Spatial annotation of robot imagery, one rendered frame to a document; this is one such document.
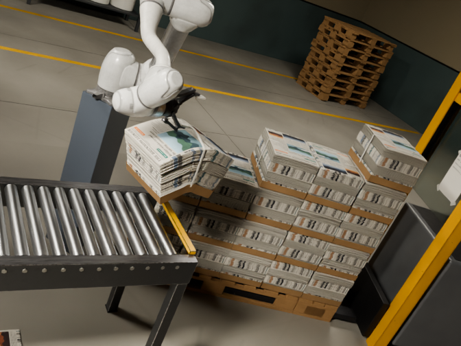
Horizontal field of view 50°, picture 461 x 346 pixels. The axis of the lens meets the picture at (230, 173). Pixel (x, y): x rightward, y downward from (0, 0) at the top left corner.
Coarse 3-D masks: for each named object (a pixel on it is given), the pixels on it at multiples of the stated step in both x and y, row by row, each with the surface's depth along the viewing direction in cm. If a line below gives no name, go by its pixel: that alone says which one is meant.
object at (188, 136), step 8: (184, 136) 214; (192, 136) 217; (192, 144) 209; (200, 144) 212; (200, 152) 209; (208, 152) 212; (208, 160) 214; (192, 168) 211; (200, 168) 215; (192, 176) 215
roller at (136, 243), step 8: (120, 192) 230; (112, 200) 227; (120, 200) 223; (120, 208) 219; (120, 216) 216; (128, 216) 215; (128, 224) 210; (128, 232) 207; (136, 232) 207; (136, 240) 202; (136, 248) 200; (144, 248) 200
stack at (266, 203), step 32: (224, 192) 281; (256, 192) 283; (192, 224) 290; (224, 224) 291; (256, 224) 293; (320, 224) 297; (224, 256) 303; (256, 256) 305; (288, 256) 307; (320, 256) 309; (192, 288) 312; (256, 288) 319; (288, 288) 319
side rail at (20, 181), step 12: (0, 180) 203; (12, 180) 207; (24, 180) 210; (36, 180) 213; (48, 180) 216; (36, 192) 212; (96, 192) 225; (108, 192) 228; (132, 192) 234; (144, 192) 237; (84, 204) 226
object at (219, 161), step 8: (200, 136) 223; (208, 144) 216; (216, 144) 231; (216, 152) 215; (224, 152) 225; (216, 160) 218; (224, 160) 222; (232, 160) 226; (208, 168) 218; (216, 168) 222; (224, 168) 226; (200, 176) 219; (208, 176) 222; (216, 176) 225; (200, 184) 221; (208, 184) 225; (216, 184) 229
